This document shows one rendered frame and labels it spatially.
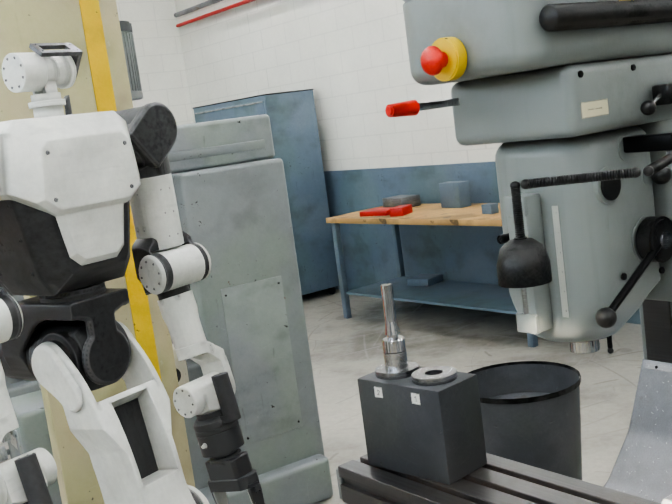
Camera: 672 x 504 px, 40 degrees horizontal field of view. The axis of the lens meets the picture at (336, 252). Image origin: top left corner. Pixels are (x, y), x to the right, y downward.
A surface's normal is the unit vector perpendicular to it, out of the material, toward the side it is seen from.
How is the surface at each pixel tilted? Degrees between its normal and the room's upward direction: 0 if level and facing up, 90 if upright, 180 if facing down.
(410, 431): 90
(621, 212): 90
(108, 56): 90
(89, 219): 90
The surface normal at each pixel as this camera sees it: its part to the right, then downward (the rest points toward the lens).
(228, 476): -0.61, 0.21
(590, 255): -0.04, 0.15
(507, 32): -0.42, 0.18
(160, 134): 0.79, -0.04
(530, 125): -0.79, 0.19
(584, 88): 0.59, 0.04
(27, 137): 0.30, -0.40
